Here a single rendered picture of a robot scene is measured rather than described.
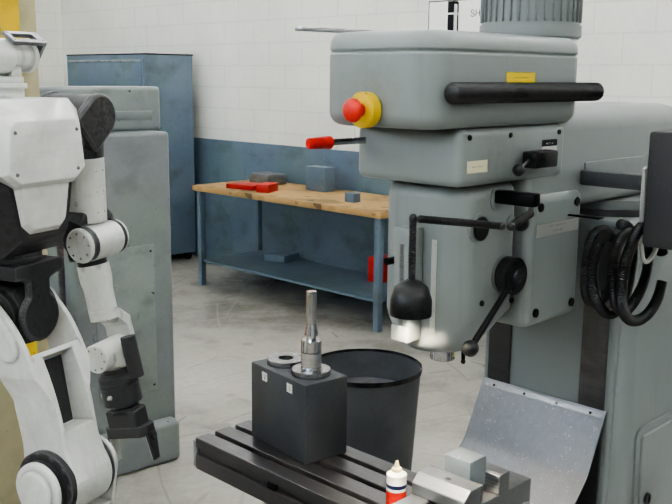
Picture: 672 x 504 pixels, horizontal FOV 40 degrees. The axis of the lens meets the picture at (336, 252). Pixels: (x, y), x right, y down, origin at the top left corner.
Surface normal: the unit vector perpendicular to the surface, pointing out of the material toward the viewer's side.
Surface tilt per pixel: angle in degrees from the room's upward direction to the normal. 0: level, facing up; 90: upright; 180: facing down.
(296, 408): 90
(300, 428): 90
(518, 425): 64
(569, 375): 90
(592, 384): 90
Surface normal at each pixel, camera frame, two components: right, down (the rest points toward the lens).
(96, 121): 0.90, 0.11
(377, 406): 0.22, 0.25
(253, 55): -0.71, 0.13
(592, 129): 0.71, 0.14
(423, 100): -0.10, 0.18
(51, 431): -0.44, 0.17
